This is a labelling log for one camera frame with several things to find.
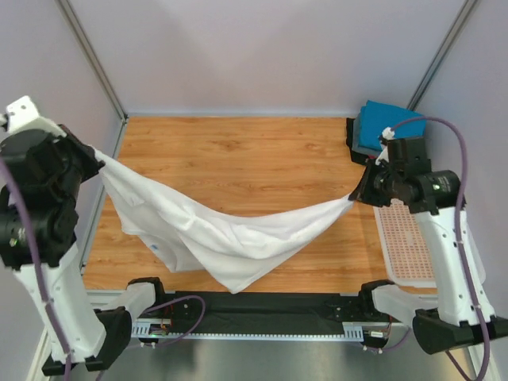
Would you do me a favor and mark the aluminium corner post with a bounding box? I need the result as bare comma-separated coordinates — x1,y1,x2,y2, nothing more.
55,0,129,120
406,0,481,111

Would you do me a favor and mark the white t-shirt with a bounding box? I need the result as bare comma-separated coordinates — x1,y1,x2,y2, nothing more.
95,152,353,294

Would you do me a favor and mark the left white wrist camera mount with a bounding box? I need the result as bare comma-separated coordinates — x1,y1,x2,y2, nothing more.
1,95,67,137

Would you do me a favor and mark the left aluminium corner post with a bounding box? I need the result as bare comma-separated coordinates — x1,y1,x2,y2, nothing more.
55,0,129,120

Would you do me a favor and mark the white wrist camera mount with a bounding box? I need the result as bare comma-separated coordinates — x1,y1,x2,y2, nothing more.
375,127,395,166
1,95,67,137

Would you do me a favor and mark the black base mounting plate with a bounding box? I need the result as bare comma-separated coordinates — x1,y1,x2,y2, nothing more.
137,291,406,335

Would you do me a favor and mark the white plastic perforated basket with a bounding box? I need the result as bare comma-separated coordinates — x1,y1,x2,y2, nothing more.
372,198,489,289

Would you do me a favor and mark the folded black t-shirt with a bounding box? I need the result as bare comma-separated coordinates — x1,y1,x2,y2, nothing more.
345,116,377,166

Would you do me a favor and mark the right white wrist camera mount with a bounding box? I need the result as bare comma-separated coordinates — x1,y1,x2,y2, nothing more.
375,127,395,166

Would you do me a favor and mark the aluminium frame rail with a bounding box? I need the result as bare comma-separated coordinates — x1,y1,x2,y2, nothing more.
79,288,484,329

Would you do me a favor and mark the grey slotted cable duct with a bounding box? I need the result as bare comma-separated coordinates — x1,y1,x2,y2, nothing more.
130,321,366,341

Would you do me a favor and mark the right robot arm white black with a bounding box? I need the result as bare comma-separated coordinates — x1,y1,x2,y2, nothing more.
350,137,507,354

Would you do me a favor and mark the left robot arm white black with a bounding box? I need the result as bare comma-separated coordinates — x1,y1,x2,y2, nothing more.
1,125,167,377

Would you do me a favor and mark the right aluminium corner post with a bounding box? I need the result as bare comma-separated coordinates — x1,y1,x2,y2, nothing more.
406,0,481,111

